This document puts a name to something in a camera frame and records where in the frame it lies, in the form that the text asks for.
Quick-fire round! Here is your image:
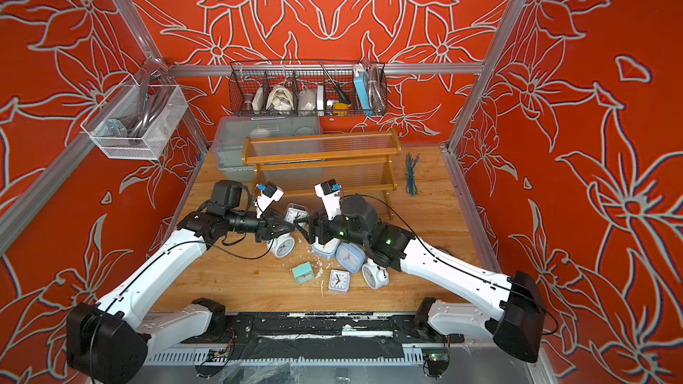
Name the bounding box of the black wire wall basket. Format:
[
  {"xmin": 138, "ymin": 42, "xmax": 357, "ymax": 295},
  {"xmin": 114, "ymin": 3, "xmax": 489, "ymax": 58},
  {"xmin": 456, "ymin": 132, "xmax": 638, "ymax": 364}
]
[{"xmin": 229, "ymin": 60, "xmax": 389, "ymax": 117}]

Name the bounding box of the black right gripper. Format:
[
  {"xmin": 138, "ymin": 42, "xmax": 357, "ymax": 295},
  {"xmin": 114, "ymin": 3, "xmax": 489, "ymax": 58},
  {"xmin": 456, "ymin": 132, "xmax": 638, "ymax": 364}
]
[{"xmin": 292, "ymin": 207, "xmax": 373, "ymax": 252}]

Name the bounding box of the lilac square alarm clock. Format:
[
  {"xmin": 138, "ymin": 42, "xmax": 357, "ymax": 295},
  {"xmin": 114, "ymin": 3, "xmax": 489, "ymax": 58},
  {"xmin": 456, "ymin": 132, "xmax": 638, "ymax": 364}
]
[{"xmin": 328, "ymin": 270, "xmax": 351, "ymax": 293}]

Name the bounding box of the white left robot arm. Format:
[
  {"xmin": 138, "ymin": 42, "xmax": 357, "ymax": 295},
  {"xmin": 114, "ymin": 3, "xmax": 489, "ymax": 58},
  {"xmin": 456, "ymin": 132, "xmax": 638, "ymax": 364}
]
[{"xmin": 66, "ymin": 181, "xmax": 293, "ymax": 383}]

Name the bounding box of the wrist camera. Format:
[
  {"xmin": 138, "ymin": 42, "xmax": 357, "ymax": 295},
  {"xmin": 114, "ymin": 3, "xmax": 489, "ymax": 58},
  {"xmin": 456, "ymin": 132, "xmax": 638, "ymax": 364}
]
[
  {"xmin": 255, "ymin": 182, "xmax": 284, "ymax": 218},
  {"xmin": 314, "ymin": 180, "xmax": 343, "ymax": 220}
]

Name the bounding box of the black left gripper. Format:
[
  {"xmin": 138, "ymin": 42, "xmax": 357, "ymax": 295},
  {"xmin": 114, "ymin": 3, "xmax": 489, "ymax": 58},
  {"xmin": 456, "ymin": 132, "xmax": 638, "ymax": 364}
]
[{"xmin": 227, "ymin": 209, "xmax": 295, "ymax": 245}]

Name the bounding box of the white twin-bell alarm clock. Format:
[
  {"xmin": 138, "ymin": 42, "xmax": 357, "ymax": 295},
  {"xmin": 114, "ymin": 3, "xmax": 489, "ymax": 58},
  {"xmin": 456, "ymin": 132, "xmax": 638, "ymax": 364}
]
[{"xmin": 268, "ymin": 234, "xmax": 296, "ymax": 259}]

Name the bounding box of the green cable ties bundle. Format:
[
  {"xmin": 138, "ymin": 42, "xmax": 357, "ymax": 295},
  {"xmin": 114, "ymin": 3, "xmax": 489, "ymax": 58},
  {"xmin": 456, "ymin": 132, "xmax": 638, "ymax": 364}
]
[{"xmin": 405, "ymin": 153, "xmax": 420, "ymax": 197}]

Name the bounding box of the translucent grey storage bin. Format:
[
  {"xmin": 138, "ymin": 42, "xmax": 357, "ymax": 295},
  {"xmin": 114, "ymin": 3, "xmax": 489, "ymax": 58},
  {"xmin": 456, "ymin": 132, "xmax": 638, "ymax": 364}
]
[{"xmin": 211, "ymin": 116, "xmax": 322, "ymax": 182}]

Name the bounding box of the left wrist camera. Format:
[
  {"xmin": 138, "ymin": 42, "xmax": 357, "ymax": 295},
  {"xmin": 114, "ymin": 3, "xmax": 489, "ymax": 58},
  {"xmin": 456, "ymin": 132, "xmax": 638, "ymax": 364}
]
[{"xmin": 255, "ymin": 182, "xmax": 284, "ymax": 218}]

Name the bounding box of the white wire wall basket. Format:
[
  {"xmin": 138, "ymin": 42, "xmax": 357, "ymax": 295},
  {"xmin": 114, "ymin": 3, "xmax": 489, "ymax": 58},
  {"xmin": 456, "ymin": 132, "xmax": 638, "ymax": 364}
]
[{"xmin": 81, "ymin": 76, "xmax": 188, "ymax": 160}]

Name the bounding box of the blue box in basket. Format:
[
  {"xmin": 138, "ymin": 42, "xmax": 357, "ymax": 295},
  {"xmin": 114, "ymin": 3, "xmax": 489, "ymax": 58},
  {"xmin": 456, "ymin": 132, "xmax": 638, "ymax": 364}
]
[{"xmin": 352, "ymin": 63, "xmax": 372, "ymax": 117}]

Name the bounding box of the mint green square clock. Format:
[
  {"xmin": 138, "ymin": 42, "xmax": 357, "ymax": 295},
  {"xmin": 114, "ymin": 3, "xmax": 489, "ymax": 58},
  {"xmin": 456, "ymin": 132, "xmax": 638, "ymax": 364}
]
[{"xmin": 292, "ymin": 262, "xmax": 316, "ymax": 286}]

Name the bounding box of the wooden two-tier shelf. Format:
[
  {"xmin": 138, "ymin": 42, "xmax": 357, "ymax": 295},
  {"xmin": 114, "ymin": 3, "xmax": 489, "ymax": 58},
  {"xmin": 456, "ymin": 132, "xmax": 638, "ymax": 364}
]
[{"xmin": 242, "ymin": 130, "xmax": 402, "ymax": 203}]

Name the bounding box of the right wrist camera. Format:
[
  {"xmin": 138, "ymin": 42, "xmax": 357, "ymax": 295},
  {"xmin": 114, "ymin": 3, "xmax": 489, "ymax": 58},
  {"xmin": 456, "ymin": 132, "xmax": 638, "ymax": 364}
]
[{"xmin": 314, "ymin": 180, "xmax": 343, "ymax": 220}]

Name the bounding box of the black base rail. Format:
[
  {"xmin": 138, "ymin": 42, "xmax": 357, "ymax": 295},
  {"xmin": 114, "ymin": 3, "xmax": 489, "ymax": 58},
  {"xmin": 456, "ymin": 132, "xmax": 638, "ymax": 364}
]
[{"xmin": 225, "ymin": 312, "xmax": 464, "ymax": 344}]

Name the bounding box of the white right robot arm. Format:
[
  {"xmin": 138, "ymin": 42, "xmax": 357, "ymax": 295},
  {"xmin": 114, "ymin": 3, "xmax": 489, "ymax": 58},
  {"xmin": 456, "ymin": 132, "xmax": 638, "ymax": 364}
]
[{"xmin": 295, "ymin": 195, "xmax": 548, "ymax": 363}]

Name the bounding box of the blue rounded square clock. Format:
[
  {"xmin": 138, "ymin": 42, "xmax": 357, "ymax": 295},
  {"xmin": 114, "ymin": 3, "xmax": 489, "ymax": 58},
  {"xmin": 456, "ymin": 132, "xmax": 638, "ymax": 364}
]
[{"xmin": 311, "ymin": 238, "xmax": 341, "ymax": 261}]

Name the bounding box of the clear small square clock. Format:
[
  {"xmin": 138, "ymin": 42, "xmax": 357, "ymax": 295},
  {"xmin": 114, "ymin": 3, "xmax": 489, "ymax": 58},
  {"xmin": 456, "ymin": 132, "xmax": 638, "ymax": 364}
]
[{"xmin": 285, "ymin": 203, "xmax": 309, "ymax": 224}]

